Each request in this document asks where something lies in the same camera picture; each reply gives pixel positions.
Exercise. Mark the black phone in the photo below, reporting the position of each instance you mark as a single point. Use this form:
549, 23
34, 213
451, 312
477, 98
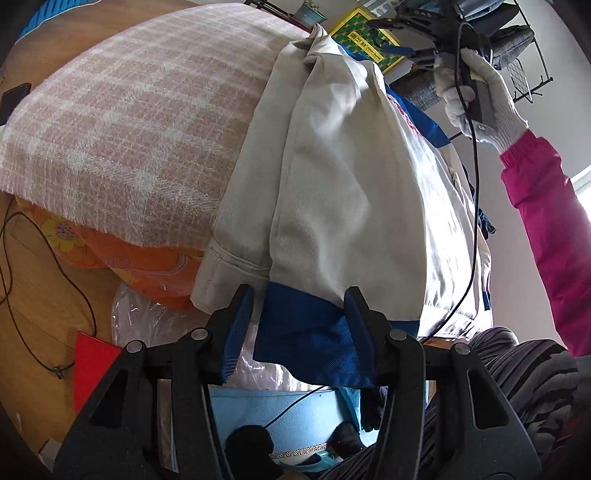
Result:
14, 99

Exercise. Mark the small potted plant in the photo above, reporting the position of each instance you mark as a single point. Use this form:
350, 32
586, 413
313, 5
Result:
309, 14

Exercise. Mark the beige and blue jacket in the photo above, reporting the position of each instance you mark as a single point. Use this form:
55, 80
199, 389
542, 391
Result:
346, 184

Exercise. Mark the person's right hand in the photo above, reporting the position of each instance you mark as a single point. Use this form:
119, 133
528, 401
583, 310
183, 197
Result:
501, 101

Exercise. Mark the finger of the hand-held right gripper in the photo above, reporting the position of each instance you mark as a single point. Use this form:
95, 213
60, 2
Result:
390, 23
399, 47

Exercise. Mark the person's striped pants leg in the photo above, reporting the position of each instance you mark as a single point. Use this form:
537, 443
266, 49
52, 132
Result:
531, 378

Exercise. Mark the red paper card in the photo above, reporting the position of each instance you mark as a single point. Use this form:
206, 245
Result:
92, 369

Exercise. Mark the grey plaid folded garment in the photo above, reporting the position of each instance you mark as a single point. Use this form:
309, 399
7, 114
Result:
420, 90

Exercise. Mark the clear plastic bag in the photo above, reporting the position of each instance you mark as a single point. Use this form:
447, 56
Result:
157, 318

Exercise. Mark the orange floral quilt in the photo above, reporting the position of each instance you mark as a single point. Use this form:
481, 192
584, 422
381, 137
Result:
138, 263

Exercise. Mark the person's right forearm pink sleeve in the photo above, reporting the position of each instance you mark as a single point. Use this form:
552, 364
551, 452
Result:
545, 221

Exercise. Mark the window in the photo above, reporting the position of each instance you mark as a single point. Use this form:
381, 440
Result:
582, 182

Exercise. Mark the pink plaid blanket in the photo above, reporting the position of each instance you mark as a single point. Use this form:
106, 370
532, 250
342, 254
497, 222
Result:
138, 115

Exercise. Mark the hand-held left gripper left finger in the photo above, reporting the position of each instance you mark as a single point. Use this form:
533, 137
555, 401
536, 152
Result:
235, 332

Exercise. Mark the blue striped cloth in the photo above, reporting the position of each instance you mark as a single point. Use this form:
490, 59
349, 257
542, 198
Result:
51, 14

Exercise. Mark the light blue floor mat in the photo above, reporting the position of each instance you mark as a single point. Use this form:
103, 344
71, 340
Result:
314, 415

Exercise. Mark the dark fuzzy slipper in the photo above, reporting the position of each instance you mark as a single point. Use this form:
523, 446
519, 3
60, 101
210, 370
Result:
249, 445
346, 438

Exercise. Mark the yellow and green box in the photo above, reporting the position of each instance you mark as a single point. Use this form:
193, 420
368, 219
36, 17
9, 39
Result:
364, 44

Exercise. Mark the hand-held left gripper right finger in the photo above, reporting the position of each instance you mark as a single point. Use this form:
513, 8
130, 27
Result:
358, 323

